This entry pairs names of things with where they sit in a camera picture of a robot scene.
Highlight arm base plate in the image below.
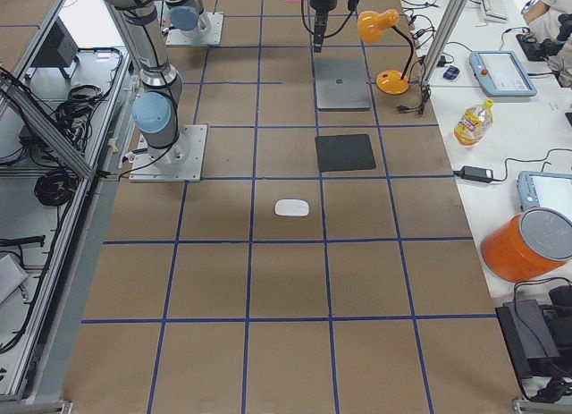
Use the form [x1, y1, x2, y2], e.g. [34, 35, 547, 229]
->
[166, 10, 224, 47]
[128, 124, 207, 182]

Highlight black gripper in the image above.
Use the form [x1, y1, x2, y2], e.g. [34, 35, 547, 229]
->
[309, 0, 337, 53]

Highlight small blue device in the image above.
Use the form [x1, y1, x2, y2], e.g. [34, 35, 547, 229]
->
[442, 65, 460, 80]

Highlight black mousepad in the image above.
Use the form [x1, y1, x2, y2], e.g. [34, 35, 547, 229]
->
[315, 134, 376, 173]

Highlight white computer mouse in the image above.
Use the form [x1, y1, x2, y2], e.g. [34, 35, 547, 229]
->
[274, 199, 310, 217]

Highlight silver laptop notebook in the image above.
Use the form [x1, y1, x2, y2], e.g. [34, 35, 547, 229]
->
[314, 58, 371, 111]

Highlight coiled black cables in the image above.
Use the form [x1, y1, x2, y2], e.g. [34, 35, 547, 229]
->
[34, 167, 75, 207]

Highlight seated person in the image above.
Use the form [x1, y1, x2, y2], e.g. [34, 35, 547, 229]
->
[524, 0, 571, 86]

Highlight orange desk lamp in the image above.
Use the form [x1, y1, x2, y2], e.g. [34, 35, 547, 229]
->
[357, 10, 412, 96]

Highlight orange cylindrical container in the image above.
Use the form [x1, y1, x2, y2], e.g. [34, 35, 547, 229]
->
[480, 207, 571, 283]

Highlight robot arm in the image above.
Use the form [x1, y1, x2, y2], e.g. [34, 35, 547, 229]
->
[166, 0, 211, 37]
[104, 0, 205, 165]

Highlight aluminium frame post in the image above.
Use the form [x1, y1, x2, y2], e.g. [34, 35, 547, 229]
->
[420, 0, 467, 88]

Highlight white keyboard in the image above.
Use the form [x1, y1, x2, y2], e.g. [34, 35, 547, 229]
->
[479, 0, 509, 23]

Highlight blue teach pendant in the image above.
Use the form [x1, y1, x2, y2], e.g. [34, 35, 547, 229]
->
[517, 172, 571, 220]
[468, 51, 537, 97]

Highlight yellow drink bottle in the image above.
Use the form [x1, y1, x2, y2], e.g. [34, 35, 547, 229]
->
[453, 99, 494, 147]

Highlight black equipment box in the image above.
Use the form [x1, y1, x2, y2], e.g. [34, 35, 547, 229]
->
[495, 300, 560, 379]

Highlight black power adapter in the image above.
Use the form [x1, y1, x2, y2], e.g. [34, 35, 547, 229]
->
[453, 165, 494, 183]

